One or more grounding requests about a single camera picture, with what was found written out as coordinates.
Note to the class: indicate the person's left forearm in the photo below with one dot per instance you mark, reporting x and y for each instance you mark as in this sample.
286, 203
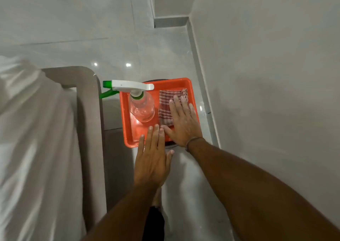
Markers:
124, 214

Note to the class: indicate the person's left thumb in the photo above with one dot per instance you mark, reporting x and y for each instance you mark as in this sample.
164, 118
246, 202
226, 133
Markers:
170, 157

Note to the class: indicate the person's left little finger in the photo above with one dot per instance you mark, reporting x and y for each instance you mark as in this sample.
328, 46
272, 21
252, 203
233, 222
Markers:
140, 145

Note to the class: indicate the person's left middle finger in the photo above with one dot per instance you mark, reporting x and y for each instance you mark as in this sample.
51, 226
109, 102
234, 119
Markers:
155, 138

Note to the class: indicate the person's right little finger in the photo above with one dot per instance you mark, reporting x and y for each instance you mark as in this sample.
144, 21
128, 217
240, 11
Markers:
192, 112

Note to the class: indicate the person's right forearm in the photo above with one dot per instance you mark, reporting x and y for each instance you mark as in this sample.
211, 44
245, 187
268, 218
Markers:
252, 195

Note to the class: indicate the person's left hand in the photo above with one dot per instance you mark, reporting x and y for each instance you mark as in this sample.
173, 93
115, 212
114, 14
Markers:
150, 166

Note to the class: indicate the orange plastic tray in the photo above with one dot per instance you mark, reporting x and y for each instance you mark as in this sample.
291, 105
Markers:
132, 133

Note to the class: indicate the person's right thumb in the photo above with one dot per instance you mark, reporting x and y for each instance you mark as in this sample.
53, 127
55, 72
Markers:
167, 132

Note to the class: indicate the clear spray bottle white trigger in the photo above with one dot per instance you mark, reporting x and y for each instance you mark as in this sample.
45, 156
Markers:
142, 107

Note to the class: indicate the black trouser leg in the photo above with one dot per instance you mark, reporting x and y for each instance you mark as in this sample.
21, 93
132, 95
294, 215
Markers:
153, 226

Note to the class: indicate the person's right middle finger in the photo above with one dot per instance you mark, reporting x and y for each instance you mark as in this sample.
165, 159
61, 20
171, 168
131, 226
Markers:
178, 106

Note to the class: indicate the grey-brown bed frame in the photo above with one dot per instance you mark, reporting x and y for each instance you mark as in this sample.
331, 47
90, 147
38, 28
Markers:
90, 142

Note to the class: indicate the thin wrist thread band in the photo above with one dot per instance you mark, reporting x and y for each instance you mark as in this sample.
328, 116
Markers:
191, 140

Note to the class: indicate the person's right hand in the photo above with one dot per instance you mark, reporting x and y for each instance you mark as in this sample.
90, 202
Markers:
184, 127

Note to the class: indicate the white bed sheet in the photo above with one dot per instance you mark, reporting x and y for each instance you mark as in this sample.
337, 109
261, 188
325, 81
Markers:
34, 147

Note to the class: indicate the red white checked cloth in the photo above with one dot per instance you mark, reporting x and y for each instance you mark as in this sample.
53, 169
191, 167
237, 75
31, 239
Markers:
164, 102

